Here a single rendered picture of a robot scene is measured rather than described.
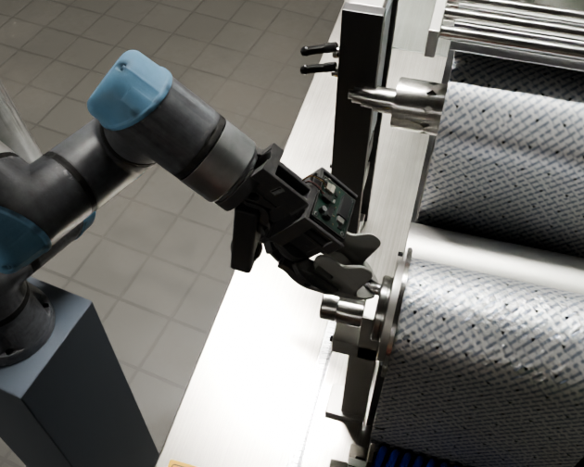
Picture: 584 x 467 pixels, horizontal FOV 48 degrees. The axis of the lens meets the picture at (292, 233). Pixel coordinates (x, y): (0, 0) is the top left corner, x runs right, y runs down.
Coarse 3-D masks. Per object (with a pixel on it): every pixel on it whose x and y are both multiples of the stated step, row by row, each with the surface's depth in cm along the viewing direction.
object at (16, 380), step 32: (64, 320) 113; (96, 320) 119; (64, 352) 112; (96, 352) 123; (0, 384) 106; (32, 384) 106; (64, 384) 116; (96, 384) 127; (0, 416) 121; (32, 416) 110; (64, 416) 119; (96, 416) 132; (128, 416) 147; (32, 448) 132; (64, 448) 123; (96, 448) 137; (128, 448) 153
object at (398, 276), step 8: (400, 264) 71; (400, 272) 70; (400, 280) 69; (392, 288) 68; (392, 296) 68; (392, 304) 68; (392, 312) 68; (392, 320) 68; (384, 328) 68; (384, 336) 68; (384, 344) 69; (384, 352) 69
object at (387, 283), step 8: (384, 280) 72; (392, 280) 72; (384, 288) 71; (384, 296) 70; (376, 304) 70; (384, 304) 70; (376, 312) 70; (384, 312) 70; (376, 320) 70; (384, 320) 70; (376, 328) 70; (376, 336) 71
